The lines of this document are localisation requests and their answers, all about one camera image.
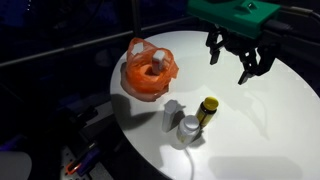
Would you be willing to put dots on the black clamp purple grip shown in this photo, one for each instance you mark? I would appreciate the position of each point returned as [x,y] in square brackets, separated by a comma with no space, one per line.
[85,160]

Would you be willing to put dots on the brown bottle yellow cap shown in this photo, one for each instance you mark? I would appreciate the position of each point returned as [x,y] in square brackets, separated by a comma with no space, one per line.
[206,113]

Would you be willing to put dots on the tall white tube bottle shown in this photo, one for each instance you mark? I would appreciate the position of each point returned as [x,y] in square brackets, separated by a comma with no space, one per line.
[169,115]

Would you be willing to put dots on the white rounded object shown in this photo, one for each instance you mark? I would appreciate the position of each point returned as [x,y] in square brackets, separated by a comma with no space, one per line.
[14,166]

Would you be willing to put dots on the orange plastic bag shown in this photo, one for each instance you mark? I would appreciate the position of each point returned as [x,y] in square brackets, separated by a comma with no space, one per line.
[143,80]

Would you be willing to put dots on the metal handrail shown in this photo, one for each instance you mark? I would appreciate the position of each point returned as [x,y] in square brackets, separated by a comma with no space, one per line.
[83,45]

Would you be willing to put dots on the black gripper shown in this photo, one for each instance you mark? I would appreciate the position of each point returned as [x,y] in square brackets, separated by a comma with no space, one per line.
[245,45]

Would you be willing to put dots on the white jar white lid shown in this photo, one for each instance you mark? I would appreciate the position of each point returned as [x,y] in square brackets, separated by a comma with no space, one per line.
[188,130]

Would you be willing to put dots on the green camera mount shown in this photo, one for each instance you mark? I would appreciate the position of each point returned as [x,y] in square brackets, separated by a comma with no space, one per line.
[233,15]

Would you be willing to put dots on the small white bottle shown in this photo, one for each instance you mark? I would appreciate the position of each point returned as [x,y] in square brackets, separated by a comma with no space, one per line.
[158,61]

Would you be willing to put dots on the dark vertical post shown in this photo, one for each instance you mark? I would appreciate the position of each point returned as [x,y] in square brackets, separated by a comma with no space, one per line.
[136,18]

